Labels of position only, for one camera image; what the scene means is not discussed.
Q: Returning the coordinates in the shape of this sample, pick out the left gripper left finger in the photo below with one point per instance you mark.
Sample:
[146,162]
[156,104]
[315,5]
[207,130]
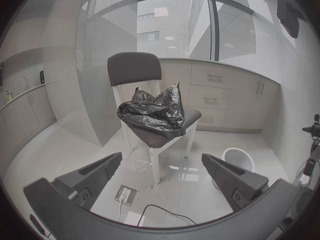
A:
[95,179]

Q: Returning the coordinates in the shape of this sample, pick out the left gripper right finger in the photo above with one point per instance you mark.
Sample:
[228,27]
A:
[232,181]

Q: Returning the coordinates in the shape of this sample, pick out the black plastic bag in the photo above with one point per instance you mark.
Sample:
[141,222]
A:
[150,116]

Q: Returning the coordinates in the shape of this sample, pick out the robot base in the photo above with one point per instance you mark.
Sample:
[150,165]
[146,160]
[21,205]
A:
[303,201]

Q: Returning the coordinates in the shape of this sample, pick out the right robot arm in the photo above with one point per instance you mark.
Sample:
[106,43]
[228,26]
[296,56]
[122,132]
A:
[312,129]

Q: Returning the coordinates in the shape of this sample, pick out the white trash bin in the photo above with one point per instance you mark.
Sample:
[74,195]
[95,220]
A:
[237,159]

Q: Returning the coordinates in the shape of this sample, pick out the beige drawer cabinet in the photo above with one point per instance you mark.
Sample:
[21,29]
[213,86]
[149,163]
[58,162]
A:
[212,97]

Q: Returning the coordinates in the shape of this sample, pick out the silver faucet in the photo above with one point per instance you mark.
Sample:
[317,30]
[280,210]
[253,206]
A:
[27,82]

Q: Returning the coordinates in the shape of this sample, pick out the grey and white chair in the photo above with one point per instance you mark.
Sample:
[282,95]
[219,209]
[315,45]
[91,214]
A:
[135,67]

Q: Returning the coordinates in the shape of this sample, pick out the window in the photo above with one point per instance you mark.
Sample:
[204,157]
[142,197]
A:
[162,34]

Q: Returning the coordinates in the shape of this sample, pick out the black wall device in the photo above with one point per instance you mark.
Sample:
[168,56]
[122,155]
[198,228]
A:
[42,77]

